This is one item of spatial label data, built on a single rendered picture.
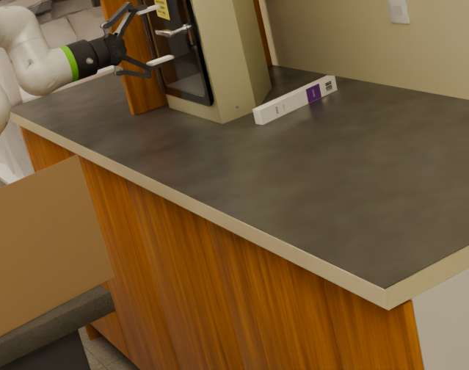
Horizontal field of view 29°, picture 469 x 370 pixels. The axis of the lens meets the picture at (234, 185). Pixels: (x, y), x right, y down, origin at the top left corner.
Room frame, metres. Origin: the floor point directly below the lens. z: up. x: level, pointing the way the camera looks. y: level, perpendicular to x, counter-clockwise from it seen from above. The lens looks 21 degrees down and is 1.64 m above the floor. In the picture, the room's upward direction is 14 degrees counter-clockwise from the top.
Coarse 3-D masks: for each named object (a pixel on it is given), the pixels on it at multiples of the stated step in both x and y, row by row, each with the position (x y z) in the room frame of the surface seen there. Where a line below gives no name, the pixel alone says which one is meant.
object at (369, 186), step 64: (64, 128) 2.67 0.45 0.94; (128, 128) 2.50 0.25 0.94; (192, 128) 2.35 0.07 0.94; (256, 128) 2.22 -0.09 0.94; (320, 128) 2.10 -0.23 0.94; (384, 128) 1.99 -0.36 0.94; (448, 128) 1.89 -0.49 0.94; (192, 192) 1.88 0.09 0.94; (256, 192) 1.79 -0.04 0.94; (320, 192) 1.71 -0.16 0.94; (384, 192) 1.63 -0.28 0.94; (448, 192) 1.56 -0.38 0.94; (320, 256) 1.43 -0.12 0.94; (384, 256) 1.37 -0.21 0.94; (448, 256) 1.32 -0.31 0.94
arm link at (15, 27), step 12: (0, 12) 2.23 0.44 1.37; (12, 12) 2.26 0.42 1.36; (24, 12) 2.29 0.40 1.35; (0, 24) 2.21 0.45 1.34; (12, 24) 2.24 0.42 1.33; (24, 24) 2.26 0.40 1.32; (36, 24) 2.29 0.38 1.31; (0, 36) 2.20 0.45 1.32; (12, 36) 2.24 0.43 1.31; (24, 36) 2.25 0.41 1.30; (36, 36) 2.26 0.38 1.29; (12, 48) 2.25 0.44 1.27
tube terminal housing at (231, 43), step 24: (192, 0) 2.33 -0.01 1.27; (216, 0) 2.36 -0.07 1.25; (240, 0) 2.45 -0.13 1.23; (216, 24) 2.35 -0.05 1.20; (240, 24) 2.40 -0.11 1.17; (216, 48) 2.34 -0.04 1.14; (240, 48) 2.37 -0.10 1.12; (216, 72) 2.34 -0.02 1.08; (240, 72) 2.37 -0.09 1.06; (264, 72) 2.52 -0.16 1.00; (168, 96) 2.60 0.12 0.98; (216, 96) 2.33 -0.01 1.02; (240, 96) 2.36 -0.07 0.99; (264, 96) 2.47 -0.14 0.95; (216, 120) 2.36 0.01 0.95
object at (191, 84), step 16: (144, 0) 2.57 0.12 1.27; (176, 0) 2.38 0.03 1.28; (176, 16) 2.40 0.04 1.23; (192, 32) 2.33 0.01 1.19; (160, 48) 2.55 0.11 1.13; (176, 48) 2.45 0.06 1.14; (192, 48) 2.36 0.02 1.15; (176, 64) 2.47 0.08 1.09; (192, 64) 2.38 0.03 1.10; (176, 80) 2.50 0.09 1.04; (192, 80) 2.40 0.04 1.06; (176, 96) 2.52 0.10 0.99; (192, 96) 2.42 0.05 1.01; (208, 96) 2.33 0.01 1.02
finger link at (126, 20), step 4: (128, 12) 2.37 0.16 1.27; (132, 12) 2.36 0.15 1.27; (128, 16) 2.36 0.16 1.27; (132, 16) 2.36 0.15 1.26; (124, 20) 2.36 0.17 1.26; (128, 20) 2.36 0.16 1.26; (120, 24) 2.36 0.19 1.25; (124, 24) 2.35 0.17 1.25; (128, 24) 2.35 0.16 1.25; (120, 28) 2.35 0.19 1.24; (124, 28) 2.35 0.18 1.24; (116, 32) 2.36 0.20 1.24; (120, 32) 2.34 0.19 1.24; (120, 36) 2.34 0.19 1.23; (116, 40) 2.33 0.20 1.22; (112, 44) 2.33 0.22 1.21; (116, 44) 2.33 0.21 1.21
